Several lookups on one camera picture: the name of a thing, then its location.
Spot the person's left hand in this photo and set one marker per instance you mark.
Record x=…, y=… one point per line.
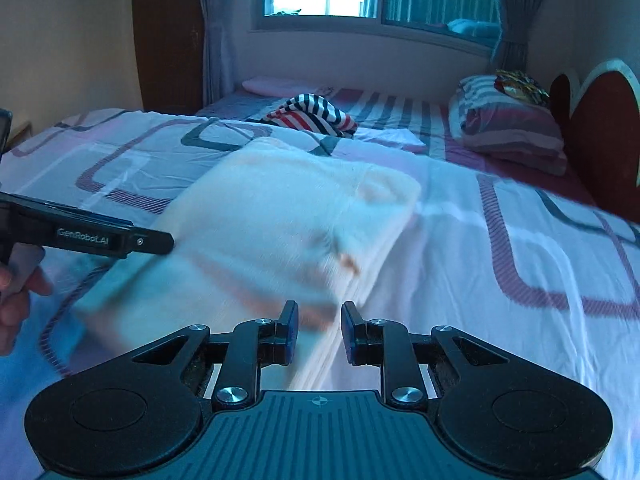
x=12, y=310

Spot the striped pillow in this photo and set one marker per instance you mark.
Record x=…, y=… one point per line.
x=505, y=130

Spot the red black striped garment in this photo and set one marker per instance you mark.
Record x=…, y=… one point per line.
x=310, y=115

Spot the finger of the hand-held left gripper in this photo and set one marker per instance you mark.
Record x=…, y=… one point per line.
x=150, y=242

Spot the striped bed sheet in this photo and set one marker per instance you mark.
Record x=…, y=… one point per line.
x=400, y=110

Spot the patterned pink white blanket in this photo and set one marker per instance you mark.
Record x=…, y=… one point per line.
x=475, y=260

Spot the grey curtain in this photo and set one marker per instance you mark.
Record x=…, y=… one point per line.
x=515, y=10
x=217, y=35

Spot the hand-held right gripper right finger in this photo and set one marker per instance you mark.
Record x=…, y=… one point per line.
x=350, y=334

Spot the brown wooden wardrobe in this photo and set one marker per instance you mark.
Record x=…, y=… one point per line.
x=165, y=35

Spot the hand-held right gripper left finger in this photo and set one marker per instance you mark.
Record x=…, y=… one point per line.
x=289, y=332

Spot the white knitted sweater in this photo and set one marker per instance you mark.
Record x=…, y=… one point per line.
x=280, y=210

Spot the gold printed bag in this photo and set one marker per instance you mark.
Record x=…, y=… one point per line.
x=520, y=85

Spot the red heart-shaped headboard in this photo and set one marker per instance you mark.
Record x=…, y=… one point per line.
x=600, y=135

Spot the small white cloth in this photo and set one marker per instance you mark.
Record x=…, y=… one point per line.
x=390, y=140

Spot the pink cushion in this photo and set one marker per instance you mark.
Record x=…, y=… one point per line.
x=280, y=86

